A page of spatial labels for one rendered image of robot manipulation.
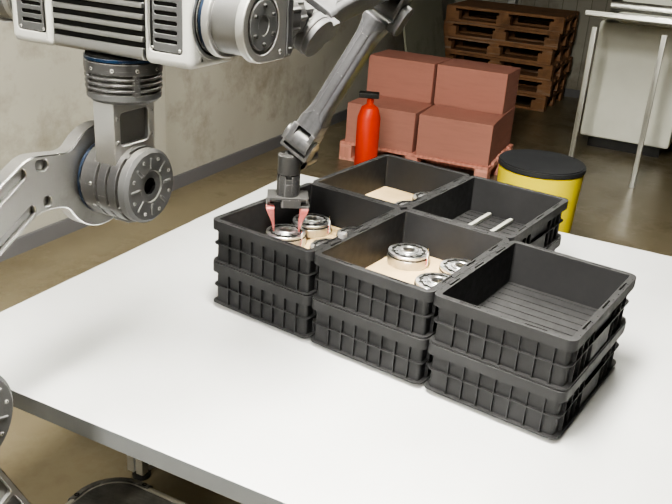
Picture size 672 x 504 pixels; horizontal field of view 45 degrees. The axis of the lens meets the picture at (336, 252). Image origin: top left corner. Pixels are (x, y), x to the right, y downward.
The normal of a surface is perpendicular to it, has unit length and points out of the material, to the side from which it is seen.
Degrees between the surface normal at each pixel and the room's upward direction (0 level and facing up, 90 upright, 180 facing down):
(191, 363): 0
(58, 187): 90
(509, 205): 90
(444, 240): 90
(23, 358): 0
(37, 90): 90
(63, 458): 0
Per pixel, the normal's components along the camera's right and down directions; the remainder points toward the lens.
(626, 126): -0.46, 0.32
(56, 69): 0.89, 0.23
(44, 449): 0.07, -0.92
